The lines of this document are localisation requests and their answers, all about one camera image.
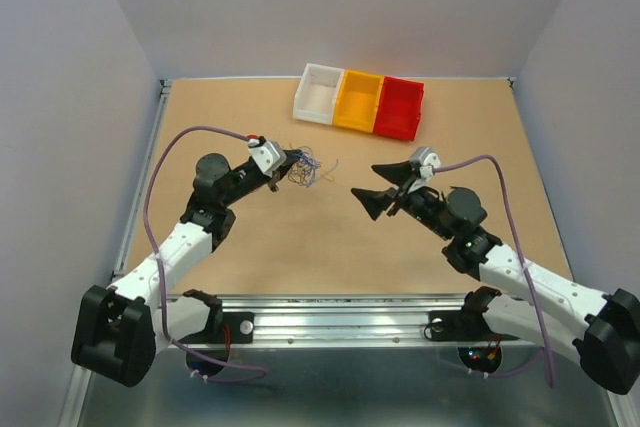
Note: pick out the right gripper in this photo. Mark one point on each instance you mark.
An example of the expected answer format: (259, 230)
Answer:
(374, 202)

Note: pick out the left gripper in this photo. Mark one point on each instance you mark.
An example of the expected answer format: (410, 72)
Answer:
(292, 155)

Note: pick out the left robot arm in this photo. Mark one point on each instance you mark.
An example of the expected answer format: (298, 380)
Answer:
(122, 327)

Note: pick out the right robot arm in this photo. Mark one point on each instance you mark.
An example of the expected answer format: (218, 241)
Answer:
(597, 330)

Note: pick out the red plastic bin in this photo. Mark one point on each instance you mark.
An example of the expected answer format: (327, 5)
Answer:
(399, 109)

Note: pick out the yellow plastic bin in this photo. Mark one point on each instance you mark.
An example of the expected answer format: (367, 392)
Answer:
(357, 101)

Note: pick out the white plastic bin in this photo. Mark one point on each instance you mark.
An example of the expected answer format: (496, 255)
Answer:
(317, 92)

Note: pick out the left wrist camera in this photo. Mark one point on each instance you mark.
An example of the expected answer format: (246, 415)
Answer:
(267, 155)

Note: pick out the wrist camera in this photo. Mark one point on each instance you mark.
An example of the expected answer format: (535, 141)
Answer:
(425, 162)
(267, 155)

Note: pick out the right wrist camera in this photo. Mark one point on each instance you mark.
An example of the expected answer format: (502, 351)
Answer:
(425, 162)

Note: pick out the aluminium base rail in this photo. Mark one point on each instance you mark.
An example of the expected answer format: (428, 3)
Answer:
(342, 322)

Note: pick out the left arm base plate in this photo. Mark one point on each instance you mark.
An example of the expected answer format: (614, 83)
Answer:
(223, 328)

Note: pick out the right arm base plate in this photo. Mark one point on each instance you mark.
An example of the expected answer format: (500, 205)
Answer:
(457, 326)

